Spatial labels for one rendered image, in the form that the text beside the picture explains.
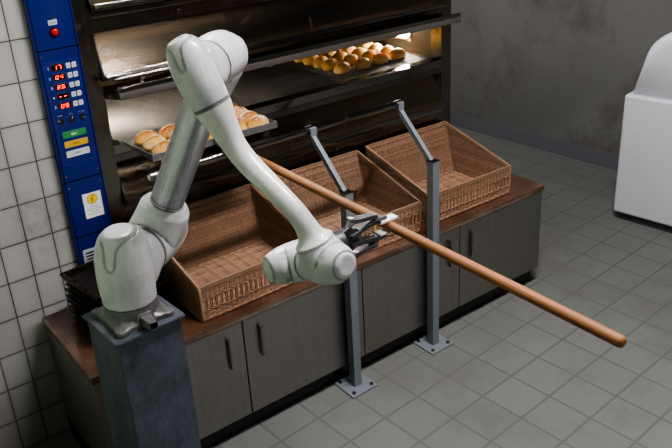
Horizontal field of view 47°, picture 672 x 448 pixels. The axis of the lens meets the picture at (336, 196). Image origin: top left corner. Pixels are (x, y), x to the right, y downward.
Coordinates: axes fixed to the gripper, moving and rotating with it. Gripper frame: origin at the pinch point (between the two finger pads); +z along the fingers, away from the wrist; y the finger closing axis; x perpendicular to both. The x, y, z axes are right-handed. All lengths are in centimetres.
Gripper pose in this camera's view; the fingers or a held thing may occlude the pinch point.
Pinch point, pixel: (386, 224)
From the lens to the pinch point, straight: 227.3
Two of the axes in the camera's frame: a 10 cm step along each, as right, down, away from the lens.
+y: 0.4, 9.1, 4.0
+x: 6.1, 3.0, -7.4
